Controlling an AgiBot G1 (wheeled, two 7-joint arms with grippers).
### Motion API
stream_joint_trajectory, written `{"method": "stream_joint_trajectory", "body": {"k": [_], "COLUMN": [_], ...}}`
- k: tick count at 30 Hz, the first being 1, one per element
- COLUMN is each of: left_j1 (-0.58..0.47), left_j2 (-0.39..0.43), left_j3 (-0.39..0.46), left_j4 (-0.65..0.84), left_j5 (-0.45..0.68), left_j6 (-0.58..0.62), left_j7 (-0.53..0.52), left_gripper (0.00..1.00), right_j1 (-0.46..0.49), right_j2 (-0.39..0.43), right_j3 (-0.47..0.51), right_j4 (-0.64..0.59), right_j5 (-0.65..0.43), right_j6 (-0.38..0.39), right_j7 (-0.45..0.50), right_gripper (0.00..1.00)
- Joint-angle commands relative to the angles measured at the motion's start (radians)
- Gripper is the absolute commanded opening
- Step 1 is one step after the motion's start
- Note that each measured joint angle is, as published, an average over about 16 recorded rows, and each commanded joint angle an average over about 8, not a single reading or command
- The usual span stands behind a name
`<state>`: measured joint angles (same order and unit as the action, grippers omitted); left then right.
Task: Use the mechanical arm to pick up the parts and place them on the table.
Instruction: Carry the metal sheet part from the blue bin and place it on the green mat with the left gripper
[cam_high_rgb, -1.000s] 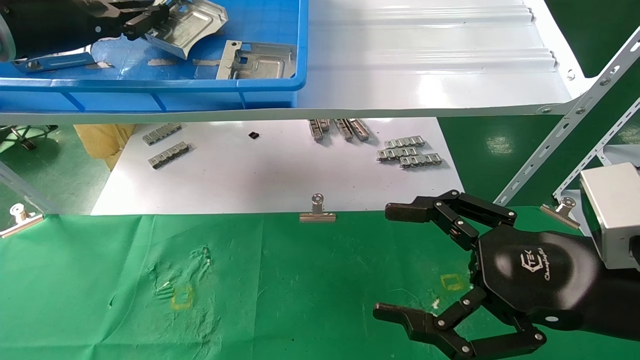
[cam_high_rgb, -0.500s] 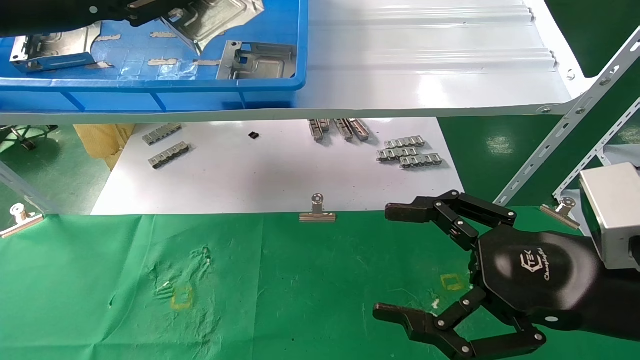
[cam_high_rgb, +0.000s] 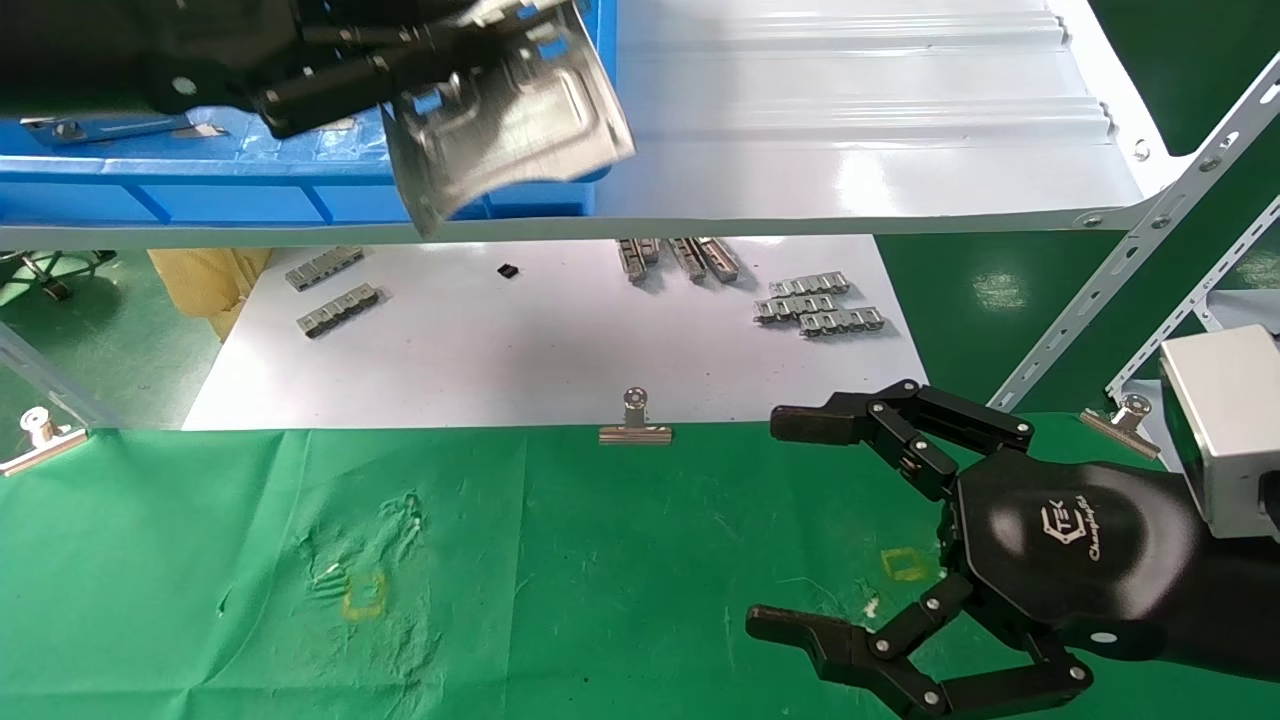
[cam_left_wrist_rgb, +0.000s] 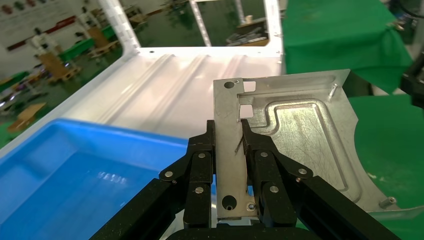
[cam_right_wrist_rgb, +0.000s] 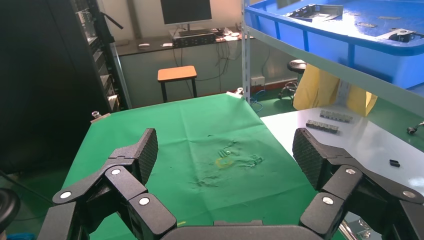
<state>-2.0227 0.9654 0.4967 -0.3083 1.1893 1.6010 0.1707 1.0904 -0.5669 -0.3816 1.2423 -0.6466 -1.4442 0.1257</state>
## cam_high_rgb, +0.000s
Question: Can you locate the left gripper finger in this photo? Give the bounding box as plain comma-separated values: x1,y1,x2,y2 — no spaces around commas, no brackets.
256,44,478,140
299,0,523,48

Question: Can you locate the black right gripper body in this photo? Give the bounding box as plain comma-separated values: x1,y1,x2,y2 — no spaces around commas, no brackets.
939,449,1202,662

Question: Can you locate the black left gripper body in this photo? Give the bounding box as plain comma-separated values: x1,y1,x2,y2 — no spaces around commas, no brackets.
88,0,333,111

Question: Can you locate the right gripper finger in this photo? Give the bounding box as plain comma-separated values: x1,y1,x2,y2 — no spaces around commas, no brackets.
745,572,1094,720
769,379,1035,502

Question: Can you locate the sheet metal bracket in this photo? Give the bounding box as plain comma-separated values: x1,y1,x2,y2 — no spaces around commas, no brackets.
384,0,638,240
20,112,201,144

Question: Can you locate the small ribbed metal strip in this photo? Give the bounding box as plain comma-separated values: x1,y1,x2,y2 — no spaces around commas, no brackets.
754,294,840,325
769,271,852,299
286,247,365,293
798,307,887,339
298,284,382,340

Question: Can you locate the blue plastic bin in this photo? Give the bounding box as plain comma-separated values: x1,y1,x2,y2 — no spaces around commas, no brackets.
0,0,618,227

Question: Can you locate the silver binder clip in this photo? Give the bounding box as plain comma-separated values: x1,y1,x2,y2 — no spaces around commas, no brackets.
0,405,90,478
599,388,674,446
1079,394,1167,460

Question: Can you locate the yellow plastic bag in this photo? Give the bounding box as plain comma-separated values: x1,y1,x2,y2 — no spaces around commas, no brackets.
148,248,273,342

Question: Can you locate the black chair base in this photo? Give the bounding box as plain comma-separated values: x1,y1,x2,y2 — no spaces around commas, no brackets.
0,250,119,303

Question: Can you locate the white table sheet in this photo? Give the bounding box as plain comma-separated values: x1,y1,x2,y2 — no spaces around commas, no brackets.
182,236,929,432

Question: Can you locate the white metal shelf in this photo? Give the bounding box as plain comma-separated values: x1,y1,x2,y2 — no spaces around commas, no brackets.
0,0,1173,250

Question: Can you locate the green cloth mat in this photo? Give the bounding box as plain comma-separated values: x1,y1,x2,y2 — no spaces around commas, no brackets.
0,412,1280,720

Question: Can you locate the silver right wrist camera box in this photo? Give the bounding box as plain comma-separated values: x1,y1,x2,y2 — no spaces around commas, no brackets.
1159,324,1280,542

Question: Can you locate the thin grey slotted angle rail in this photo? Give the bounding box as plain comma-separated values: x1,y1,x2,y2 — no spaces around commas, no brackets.
1105,195,1280,401

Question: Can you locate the long grey slotted angle rail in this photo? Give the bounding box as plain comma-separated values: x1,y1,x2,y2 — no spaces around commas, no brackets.
988,55,1280,413

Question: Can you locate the grey metal frame bar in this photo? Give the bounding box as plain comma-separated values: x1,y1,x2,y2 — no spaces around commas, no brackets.
0,320,127,432

